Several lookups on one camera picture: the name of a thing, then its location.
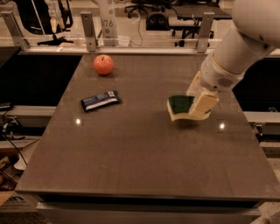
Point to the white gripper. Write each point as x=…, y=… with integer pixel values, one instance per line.
x=216, y=74

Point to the green and yellow sponge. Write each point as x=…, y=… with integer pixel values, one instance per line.
x=178, y=107

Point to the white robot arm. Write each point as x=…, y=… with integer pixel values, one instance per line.
x=254, y=35

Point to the blue rxbar blueberry bar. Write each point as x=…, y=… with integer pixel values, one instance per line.
x=100, y=100

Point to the red apple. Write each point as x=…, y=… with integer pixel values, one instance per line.
x=103, y=64

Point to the black office chair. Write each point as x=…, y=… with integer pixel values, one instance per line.
x=146, y=5

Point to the white numbered pillar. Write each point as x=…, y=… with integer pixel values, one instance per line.
x=108, y=22

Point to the cardboard box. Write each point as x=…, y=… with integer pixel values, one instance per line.
x=12, y=202

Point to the right metal bracket post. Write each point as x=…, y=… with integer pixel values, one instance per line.
x=204, y=31

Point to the metal bracket post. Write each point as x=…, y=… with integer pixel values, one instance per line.
x=15, y=31
x=204, y=31
x=89, y=30

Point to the black camera box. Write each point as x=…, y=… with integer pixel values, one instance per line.
x=157, y=21

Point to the middle metal bracket post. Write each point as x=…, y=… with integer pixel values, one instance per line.
x=89, y=30

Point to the left metal bracket post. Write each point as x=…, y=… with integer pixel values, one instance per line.
x=15, y=31

